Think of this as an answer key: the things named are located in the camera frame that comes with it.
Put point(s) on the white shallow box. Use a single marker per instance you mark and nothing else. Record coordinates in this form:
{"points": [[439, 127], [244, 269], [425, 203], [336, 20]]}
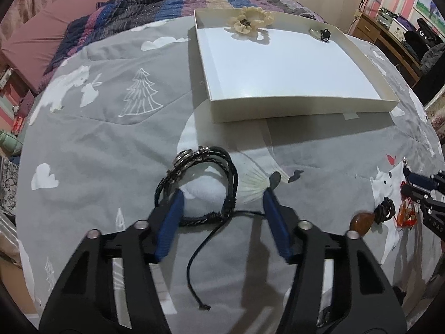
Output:
{"points": [[285, 69]]}

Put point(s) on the floral patterned cloth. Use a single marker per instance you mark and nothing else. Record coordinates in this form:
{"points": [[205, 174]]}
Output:
{"points": [[437, 120]]}

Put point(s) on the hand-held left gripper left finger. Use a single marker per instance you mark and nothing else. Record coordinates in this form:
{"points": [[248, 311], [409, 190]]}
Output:
{"points": [[169, 226]]}

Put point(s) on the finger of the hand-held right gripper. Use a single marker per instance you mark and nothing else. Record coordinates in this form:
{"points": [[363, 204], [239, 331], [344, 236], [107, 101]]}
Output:
{"points": [[420, 180], [422, 198]]}

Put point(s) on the cream flower hair accessory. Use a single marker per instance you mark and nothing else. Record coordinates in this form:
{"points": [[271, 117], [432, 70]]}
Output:
{"points": [[248, 21]]}

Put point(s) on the wall poster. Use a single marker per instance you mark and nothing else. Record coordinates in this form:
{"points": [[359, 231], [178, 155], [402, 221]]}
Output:
{"points": [[429, 8]]}

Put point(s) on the desk lamp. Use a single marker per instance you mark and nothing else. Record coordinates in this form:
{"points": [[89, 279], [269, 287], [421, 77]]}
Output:
{"points": [[368, 1]]}

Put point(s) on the black scrunchie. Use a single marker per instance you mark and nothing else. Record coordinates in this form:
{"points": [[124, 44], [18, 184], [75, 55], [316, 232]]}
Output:
{"points": [[382, 212]]}

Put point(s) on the white power strip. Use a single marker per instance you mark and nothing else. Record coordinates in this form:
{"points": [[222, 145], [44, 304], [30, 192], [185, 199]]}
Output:
{"points": [[5, 78]]}

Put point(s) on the black bag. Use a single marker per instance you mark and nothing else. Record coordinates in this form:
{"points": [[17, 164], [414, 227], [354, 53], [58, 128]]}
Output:
{"points": [[417, 41]]}

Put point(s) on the wooden desk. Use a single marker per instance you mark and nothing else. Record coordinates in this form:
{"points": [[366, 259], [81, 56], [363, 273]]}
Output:
{"points": [[370, 31]]}

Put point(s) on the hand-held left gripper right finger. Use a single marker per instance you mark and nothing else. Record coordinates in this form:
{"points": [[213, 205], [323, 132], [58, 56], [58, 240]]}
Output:
{"points": [[276, 228]]}

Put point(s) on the amber stone pendant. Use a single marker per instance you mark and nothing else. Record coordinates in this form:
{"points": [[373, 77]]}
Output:
{"points": [[362, 222]]}

